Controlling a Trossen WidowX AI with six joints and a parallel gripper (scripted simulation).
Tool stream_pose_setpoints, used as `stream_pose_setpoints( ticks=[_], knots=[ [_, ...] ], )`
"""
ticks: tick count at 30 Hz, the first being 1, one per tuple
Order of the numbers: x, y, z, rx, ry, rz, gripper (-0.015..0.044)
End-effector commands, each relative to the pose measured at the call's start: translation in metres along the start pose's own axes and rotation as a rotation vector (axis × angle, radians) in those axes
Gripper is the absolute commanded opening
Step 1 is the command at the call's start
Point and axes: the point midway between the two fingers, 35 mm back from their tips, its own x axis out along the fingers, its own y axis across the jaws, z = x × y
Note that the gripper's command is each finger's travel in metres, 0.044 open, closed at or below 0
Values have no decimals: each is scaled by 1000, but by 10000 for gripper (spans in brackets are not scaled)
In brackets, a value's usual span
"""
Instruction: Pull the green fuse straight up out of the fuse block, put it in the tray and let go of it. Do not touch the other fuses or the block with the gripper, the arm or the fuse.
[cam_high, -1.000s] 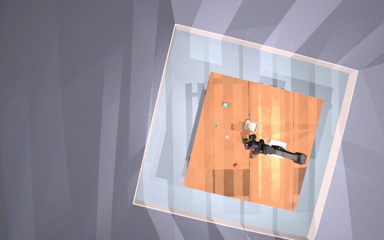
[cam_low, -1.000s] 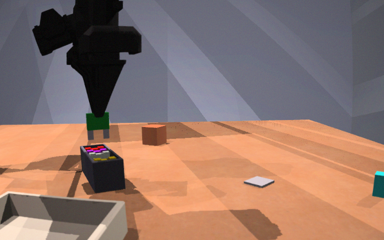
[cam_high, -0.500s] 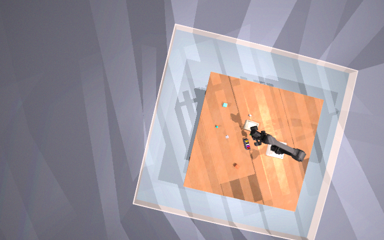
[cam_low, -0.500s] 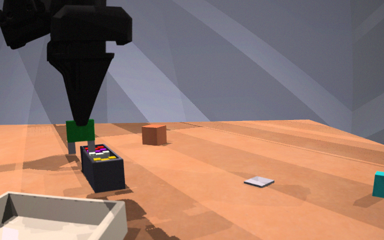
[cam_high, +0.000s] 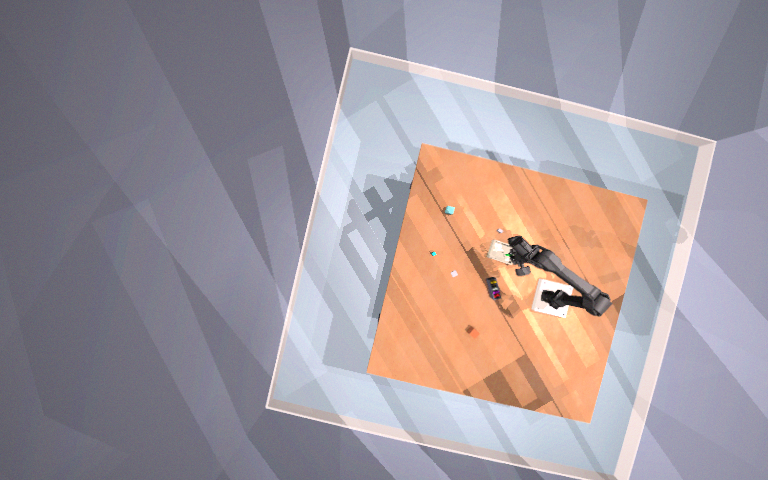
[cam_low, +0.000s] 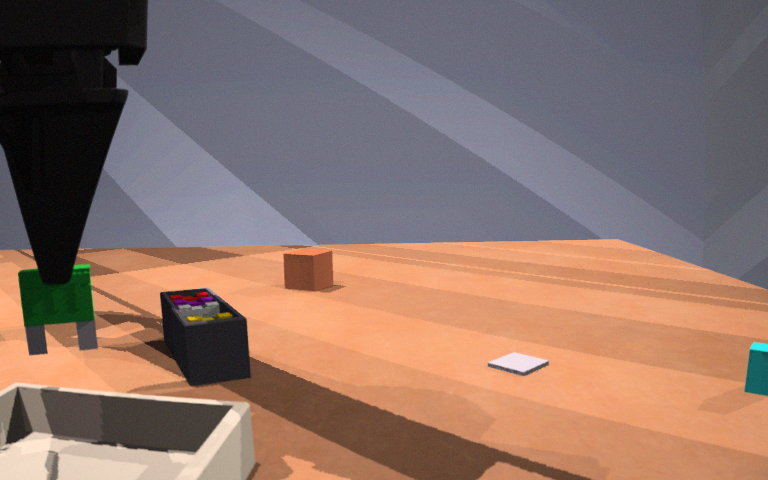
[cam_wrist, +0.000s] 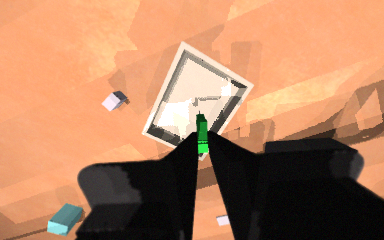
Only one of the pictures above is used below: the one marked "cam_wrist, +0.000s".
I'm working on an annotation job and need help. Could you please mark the teal rectangular block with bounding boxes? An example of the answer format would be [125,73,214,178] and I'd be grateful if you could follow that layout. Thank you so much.
[47,203,83,236]

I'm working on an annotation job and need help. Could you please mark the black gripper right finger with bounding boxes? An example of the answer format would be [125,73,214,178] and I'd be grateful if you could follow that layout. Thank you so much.
[207,131,365,240]

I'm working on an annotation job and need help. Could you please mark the white open tray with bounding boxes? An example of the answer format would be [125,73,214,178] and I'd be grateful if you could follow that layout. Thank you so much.
[142,41,254,149]

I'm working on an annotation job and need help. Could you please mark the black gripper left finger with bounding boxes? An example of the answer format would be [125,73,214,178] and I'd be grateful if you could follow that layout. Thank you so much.
[77,132,199,240]

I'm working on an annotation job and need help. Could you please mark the black fuse block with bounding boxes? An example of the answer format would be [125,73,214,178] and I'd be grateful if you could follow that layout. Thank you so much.
[264,137,359,153]

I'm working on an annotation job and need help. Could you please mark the green blade fuse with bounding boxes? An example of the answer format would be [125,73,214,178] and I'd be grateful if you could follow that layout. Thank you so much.
[196,110,208,153]

